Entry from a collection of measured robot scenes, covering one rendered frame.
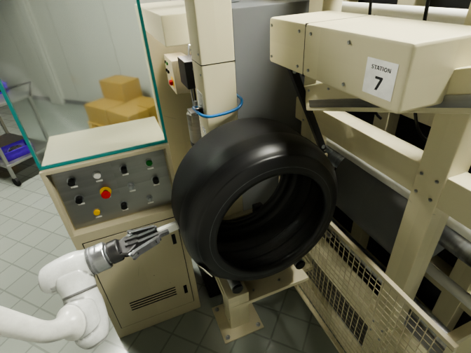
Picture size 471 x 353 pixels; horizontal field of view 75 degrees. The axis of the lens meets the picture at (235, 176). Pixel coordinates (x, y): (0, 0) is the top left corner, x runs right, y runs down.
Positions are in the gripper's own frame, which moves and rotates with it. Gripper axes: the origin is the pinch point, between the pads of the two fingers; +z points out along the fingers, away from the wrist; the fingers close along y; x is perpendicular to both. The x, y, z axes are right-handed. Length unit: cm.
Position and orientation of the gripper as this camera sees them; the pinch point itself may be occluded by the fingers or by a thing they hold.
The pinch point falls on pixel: (168, 228)
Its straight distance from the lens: 108.2
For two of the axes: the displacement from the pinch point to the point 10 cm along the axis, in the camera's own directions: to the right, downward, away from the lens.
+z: 9.1, -3.7, 2.0
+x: 1.9, 7.9, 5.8
